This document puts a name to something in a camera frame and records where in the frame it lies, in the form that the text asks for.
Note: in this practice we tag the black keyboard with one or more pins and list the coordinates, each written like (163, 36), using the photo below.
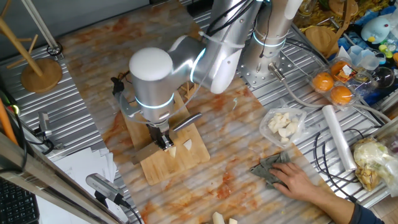
(15, 205)

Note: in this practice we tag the small silver camera on clamp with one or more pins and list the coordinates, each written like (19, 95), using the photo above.
(44, 123)

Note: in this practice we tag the person's right forearm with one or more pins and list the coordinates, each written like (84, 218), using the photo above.
(335, 205)

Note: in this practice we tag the large silver camera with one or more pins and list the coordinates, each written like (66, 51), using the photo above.
(102, 186)

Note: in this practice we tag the orange fruit with label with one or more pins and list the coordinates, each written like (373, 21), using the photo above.
(337, 67)

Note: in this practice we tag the person's right hand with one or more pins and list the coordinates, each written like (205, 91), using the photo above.
(297, 182)

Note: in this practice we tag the white paper stack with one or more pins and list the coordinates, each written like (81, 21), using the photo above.
(84, 165)

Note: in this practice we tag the grey-green cloth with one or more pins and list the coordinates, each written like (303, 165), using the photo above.
(264, 168)

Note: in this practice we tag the clear glass bowl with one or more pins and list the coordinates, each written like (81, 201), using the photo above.
(383, 77)

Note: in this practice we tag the steel cleaver knife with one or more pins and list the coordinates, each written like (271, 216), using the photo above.
(144, 154)

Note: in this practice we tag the blue plush toy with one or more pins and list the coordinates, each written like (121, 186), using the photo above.
(374, 29)

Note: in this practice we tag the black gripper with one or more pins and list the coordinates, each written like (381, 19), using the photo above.
(156, 132)

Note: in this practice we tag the large white radish chunk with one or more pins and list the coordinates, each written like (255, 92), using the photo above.
(217, 218)

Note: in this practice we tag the wooden knife rack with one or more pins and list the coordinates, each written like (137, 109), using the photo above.
(190, 92)

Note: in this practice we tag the wooden cutting board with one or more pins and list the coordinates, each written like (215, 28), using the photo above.
(186, 168)

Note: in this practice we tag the clear bag of vegetable scraps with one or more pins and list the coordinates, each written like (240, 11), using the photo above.
(373, 161)

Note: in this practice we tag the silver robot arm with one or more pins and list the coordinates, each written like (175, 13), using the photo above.
(152, 93)

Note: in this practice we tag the white plastic bag roll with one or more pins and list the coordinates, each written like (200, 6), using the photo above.
(339, 137)

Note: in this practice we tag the clear plastic fruit pack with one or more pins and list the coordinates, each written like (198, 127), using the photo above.
(360, 84)

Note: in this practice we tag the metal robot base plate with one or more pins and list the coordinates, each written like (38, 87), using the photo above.
(287, 62)

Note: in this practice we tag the steel frame bar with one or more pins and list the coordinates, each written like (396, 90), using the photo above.
(46, 183)

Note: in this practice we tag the silver bracket with black connector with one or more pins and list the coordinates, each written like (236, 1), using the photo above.
(126, 107)

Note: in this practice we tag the small white radish chunk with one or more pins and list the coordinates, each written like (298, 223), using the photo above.
(232, 221)

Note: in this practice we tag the orange pole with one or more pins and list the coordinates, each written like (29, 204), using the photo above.
(6, 124)

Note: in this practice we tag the orange marbled table mat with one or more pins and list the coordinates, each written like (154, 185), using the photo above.
(217, 140)

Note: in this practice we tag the wooden mug tree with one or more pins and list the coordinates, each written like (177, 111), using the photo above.
(42, 76)

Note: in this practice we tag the cut white radish slice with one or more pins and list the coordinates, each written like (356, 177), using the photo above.
(172, 152)
(188, 145)

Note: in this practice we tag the round wooden disc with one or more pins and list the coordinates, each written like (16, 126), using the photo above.
(320, 40)

